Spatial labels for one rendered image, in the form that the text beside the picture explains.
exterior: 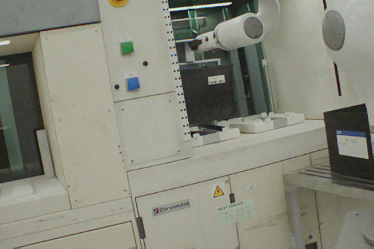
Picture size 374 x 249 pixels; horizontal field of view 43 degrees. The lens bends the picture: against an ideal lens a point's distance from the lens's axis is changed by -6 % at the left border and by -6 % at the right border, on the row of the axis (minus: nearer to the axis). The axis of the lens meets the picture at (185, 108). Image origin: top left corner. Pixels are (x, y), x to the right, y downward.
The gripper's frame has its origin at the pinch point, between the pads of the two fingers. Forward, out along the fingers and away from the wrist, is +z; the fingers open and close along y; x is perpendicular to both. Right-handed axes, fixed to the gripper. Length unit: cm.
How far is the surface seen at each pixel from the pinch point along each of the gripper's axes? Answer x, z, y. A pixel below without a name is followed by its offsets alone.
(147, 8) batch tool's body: 10.9, -14.7, -22.4
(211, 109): -21.5, 3.5, 0.7
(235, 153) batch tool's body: -34.2, -16.1, -3.6
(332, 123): -29, -37, 18
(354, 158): -39, -45, 16
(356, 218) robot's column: -44, -71, -8
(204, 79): -11.2, 2.9, -0.1
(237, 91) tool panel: -19, 65, 46
